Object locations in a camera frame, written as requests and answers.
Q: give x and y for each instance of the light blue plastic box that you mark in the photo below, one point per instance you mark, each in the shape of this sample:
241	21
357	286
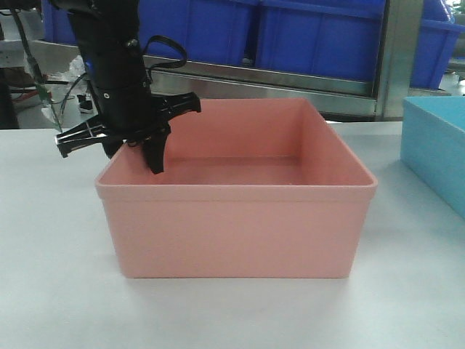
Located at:
432	145

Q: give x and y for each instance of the pink plastic box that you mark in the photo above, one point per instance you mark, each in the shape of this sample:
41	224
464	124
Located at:
258	188

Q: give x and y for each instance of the blue bin far right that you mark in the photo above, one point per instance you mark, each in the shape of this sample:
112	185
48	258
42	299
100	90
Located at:
438	35

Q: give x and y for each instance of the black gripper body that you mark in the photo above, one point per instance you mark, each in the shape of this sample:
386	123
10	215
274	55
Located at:
132	115

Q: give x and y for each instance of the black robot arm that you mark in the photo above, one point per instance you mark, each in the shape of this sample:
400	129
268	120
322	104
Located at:
107	36

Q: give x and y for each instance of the blue bin on shelf left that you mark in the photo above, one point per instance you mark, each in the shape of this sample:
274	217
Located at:
210	31

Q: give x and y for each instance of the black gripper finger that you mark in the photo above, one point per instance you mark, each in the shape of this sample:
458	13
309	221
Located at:
153	151
111	146

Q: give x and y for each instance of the cluttered side table items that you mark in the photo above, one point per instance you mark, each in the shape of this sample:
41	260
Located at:
20	27

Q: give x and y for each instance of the stainless steel shelf frame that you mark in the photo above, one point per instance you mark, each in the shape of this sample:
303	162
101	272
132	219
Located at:
377	100

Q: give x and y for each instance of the blue bin on shelf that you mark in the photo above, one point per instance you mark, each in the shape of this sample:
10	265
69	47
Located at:
210	31
338	39

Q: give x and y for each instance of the blue bin on shelf right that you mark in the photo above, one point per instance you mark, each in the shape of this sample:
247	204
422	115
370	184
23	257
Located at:
338	39

